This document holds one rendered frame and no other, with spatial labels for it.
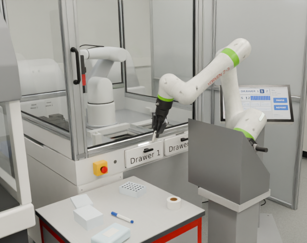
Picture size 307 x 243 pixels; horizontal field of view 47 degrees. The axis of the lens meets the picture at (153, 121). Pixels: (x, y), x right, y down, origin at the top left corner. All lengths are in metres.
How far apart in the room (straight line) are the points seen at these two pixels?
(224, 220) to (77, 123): 0.94
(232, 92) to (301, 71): 1.21
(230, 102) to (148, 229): 0.90
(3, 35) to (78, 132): 0.68
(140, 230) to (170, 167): 0.86
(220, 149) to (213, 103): 2.00
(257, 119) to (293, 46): 1.40
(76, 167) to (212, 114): 2.18
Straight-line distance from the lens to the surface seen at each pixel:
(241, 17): 3.54
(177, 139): 2.35
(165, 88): 1.86
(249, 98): 2.73
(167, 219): 1.70
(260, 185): 1.95
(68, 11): 1.85
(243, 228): 2.03
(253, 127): 1.93
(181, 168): 2.48
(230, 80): 2.12
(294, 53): 3.24
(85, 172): 2.00
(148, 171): 2.27
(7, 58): 1.47
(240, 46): 1.99
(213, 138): 1.84
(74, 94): 1.87
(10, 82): 1.47
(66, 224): 1.73
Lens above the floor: 1.61
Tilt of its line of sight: 14 degrees down
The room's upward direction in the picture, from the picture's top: 2 degrees counter-clockwise
